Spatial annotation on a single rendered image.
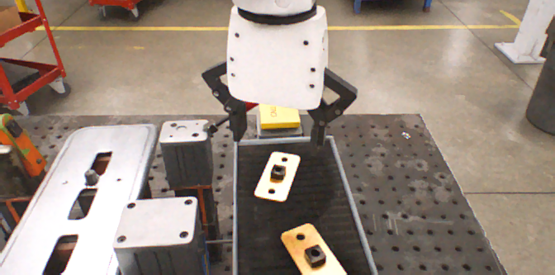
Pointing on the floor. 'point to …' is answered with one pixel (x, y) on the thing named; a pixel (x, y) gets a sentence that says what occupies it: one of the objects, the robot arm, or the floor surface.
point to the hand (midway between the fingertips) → (277, 135)
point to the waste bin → (545, 87)
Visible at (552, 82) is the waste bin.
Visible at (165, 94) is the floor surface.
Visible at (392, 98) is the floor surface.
